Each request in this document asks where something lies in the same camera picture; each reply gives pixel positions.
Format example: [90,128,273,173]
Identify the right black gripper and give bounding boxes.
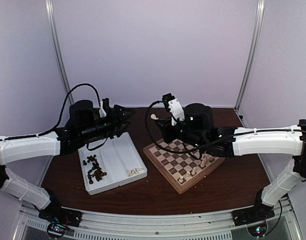
[155,115,205,150]

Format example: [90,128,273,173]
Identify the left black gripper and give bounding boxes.
[79,104,136,142]

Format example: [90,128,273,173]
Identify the light chess queen piece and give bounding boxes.
[191,167,196,176]

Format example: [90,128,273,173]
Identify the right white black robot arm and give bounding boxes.
[150,99,306,221]

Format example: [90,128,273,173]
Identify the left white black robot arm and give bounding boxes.
[0,98,135,222]

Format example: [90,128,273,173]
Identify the wooden chess board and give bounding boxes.
[143,144,225,194]

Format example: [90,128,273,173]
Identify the pile of light chess pieces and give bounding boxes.
[126,168,147,177]

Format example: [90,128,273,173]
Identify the pile of dark chess pieces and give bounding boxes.
[82,154,107,185]

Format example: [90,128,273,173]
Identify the left controller board with LEDs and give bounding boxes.
[46,223,67,238]

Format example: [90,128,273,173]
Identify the controller board with leds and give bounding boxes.
[247,225,268,238]
[46,223,67,238]

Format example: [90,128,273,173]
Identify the right controller board with LEDs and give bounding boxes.
[247,225,268,238]

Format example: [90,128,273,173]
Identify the white plastic compartment tray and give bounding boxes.
[78,132,148,195]

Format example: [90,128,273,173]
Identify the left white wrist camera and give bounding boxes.
[99,98,110,118]

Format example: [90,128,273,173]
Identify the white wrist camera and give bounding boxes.
[99,98,110,118]
[162,93,185,126]

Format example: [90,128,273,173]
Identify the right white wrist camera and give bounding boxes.
[162,93,185,126]

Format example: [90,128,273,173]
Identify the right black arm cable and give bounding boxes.
[145,100,233,154]

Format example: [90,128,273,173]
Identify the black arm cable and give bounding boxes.
[52,83,100,133]
[145,100,233,154]

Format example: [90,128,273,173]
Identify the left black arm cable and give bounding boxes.
[52,83,100,133]

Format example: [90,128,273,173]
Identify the front aluminium frame rail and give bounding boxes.
[11,196,306,240]

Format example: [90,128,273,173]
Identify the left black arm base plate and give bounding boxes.
[38,208,83,227]

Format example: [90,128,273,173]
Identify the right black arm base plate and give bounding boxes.
[232,206,275,226]

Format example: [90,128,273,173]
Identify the left aluminium frame post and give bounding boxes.
[45,0,74,105]

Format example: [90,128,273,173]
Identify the aluminium frame post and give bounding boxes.
[45,0,74,105]
[234,0,265,116]

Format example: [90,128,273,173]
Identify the right aluminium frame post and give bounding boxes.
[234,0,265,116]

